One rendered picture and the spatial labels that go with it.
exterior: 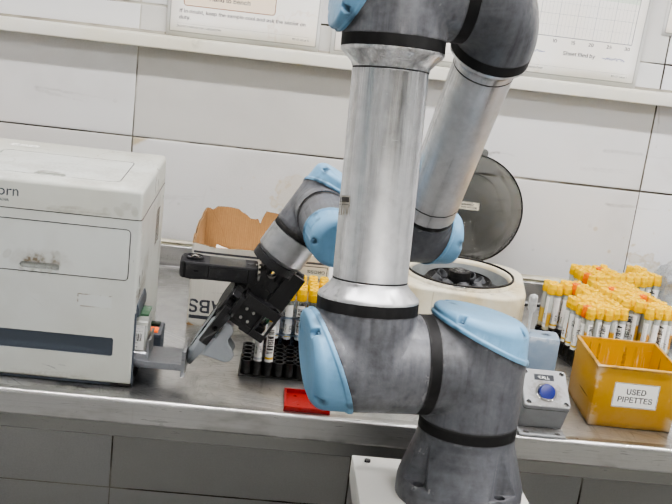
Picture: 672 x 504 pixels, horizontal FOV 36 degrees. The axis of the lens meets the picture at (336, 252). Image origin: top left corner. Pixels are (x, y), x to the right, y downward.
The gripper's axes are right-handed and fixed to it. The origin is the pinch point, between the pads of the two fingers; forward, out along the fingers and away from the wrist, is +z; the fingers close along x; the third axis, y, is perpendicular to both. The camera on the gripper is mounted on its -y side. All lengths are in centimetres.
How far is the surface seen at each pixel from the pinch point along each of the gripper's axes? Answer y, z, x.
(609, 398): 56, -32, -2
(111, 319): -12.6, 0.7, -4.4
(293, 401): 16.3, -4.2, -4.1
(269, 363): 11.7, -4.1, 4.6
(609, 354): 57, -36, 10
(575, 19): 30, -79, 58
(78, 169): -28.8, -12.6, 4.4
